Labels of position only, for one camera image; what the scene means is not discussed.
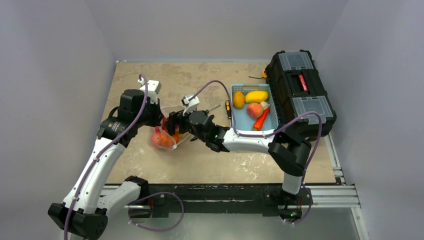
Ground orange small pumpkin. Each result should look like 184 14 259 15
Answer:
172 132 180 144

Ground clear zip top bag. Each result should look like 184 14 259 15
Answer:
147 106 191 151

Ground orange carrot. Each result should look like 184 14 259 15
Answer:
252 109 270 131

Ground red bell pepper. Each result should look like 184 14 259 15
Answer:
161 117 168 133

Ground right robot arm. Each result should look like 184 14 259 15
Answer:
164 110 312 204

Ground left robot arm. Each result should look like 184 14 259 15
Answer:
47 89 163 240

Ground black yellow screwdriver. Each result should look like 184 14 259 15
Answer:
225 100 233 128

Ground blue plastic basket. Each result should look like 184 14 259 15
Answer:
229 84 280 131

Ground yellow lemon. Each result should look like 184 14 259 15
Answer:
232 91 245 109

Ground peach fruit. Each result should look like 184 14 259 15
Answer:
246 102 264 119

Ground yellow mango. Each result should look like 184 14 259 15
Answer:
245 90 269 104

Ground garlic bulb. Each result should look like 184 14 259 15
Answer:
259 101 270 111

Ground yellow black tool behind box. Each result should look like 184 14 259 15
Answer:
248 69 267 79

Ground black tool box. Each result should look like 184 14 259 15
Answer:
264 49 337 140

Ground black handled pliers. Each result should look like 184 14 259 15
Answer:
190 113 215 143

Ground green handled screwdriver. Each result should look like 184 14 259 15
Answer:
205 104 221 114

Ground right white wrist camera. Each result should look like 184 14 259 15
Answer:
181 93 200 116

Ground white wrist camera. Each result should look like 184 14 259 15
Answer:
181 93 200 116
138 77 162 105

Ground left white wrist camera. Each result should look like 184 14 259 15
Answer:
138 77 162 105

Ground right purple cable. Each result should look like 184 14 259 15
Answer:
188 79 323 226

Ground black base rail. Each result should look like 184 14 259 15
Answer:
67 183 360 220

